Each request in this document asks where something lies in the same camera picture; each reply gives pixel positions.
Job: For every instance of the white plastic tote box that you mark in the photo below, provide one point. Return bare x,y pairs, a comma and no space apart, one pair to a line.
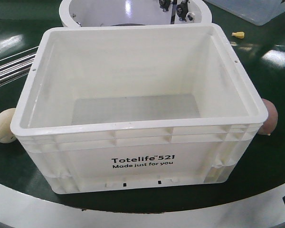
115,108

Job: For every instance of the pink plush ball toy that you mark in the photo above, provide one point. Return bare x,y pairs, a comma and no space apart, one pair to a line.
271,122

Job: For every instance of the cream plush ball toy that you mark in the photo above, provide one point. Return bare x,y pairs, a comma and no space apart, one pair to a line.
6,136

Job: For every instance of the small yellow toy piece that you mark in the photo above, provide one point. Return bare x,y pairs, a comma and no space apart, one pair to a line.
239,35

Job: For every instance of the metal roller rails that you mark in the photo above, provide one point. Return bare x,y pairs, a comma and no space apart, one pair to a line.
17,65

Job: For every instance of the clear plastic bin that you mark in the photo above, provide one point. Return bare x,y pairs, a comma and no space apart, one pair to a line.
257,12

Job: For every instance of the white outer conveyor rim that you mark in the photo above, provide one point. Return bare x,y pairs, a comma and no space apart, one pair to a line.
264,210

